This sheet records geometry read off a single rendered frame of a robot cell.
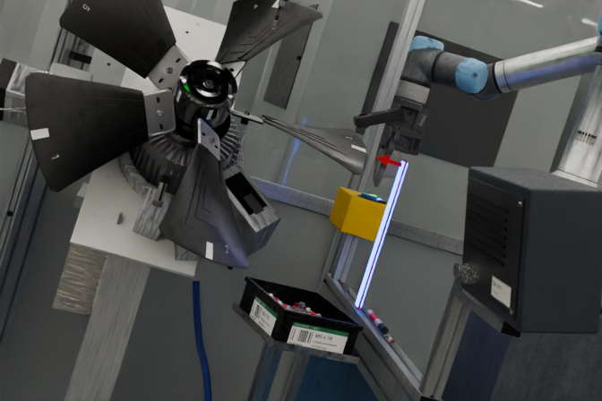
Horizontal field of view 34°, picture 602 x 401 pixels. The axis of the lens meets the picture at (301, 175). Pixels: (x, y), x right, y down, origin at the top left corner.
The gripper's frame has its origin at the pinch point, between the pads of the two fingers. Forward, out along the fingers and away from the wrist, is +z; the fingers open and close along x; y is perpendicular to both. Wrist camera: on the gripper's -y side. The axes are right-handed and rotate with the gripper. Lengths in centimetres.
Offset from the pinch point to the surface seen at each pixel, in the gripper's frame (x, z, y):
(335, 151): -32.4, -5.0, -17.7
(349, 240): 3.1, 15.6, -0.5
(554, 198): -108, -11, -4
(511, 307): -105, 5, -4
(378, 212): -3.4, 6.7, 2.4
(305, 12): -11.0, -31.1, -29.1
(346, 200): -0.1, 6.6, -5.0
